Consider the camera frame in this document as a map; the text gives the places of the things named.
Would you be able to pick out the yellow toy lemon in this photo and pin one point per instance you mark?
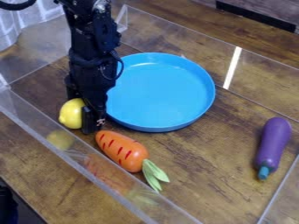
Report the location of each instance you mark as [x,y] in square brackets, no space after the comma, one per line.
[70,116]

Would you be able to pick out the orange toy carrot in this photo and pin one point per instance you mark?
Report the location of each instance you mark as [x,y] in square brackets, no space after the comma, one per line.
[131,156]

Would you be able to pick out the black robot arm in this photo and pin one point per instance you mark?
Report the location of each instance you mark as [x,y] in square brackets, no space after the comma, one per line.
[93,27]

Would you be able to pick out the clear acrylic enclosure wall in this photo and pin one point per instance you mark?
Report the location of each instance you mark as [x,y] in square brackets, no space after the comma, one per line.
[146,203]

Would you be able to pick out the white patterned curtain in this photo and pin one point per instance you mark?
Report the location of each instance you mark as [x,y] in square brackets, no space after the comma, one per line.
[22,13]

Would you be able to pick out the black baseboard strip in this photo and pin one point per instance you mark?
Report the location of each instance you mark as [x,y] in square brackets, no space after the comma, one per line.
[278,23]

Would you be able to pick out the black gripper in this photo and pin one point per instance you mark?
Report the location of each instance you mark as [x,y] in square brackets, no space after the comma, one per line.
[91,78]

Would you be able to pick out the purple toy eggplant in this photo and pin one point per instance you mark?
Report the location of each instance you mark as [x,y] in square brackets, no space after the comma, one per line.
[276,137]

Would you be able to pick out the blue round tray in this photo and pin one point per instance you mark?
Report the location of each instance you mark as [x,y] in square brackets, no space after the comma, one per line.
[163,93]

